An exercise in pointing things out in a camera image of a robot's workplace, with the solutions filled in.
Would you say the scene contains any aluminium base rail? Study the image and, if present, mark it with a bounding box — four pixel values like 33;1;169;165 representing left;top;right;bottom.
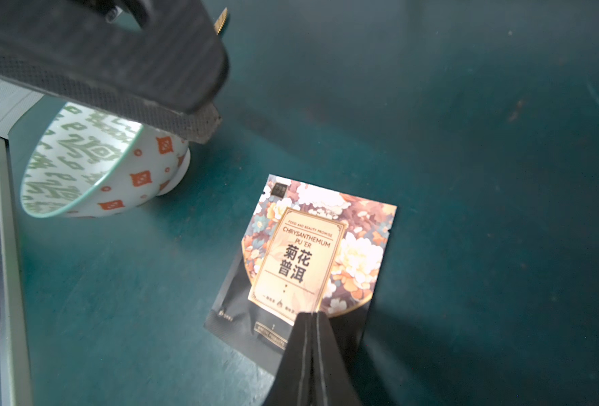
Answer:
0;137;34;405

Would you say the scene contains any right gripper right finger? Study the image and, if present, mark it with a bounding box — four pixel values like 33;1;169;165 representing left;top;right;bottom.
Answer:
264;312;361;405

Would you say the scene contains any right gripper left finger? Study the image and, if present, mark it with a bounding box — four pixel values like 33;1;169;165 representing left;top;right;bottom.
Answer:
0;1;229;144

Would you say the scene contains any green patterned round bowl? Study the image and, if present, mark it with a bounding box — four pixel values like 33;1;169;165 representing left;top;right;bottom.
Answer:
20;103;191;218

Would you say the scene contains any green table mat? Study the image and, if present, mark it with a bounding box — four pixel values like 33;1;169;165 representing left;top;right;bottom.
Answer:
15;1;599;405

